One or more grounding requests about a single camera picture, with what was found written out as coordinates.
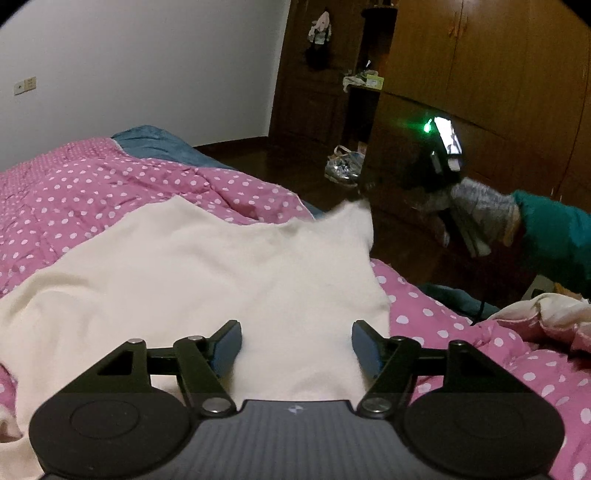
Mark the white knit garment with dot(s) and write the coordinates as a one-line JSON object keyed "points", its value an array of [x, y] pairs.
{"points": [[194, 281]]}

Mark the hanging stuffed toy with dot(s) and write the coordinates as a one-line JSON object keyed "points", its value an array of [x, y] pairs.
{"points": [[320, 27]]}

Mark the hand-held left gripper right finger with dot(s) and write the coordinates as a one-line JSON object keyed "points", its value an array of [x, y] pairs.
{"points": [[365, 349]]}

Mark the wooden wardrobe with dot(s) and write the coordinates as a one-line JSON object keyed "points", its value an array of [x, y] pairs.
{"points": [[485, 69]]}

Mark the person's right hand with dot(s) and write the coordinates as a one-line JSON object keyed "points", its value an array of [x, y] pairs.
{"points": [[485, 205]]}

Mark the clutter on wooden shelf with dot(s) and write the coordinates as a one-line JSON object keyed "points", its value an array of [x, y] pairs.
{"points": [[362, 79]]}

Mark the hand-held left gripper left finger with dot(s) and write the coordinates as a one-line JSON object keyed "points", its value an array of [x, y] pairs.
{"points": [[228, 347]]}

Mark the pink polka-dot blanket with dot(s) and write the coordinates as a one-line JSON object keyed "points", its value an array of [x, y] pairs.
{"points": [[138, 180]]}

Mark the wall socket plate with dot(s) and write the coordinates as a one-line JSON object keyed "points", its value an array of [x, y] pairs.
{"points": [[25, 85]]}

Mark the cream cloth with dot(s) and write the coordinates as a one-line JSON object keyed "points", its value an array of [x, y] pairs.
{"points": [[545, 311]]}

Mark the blue blanket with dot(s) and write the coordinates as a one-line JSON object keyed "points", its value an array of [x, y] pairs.
{"points": [[157, 144]]}

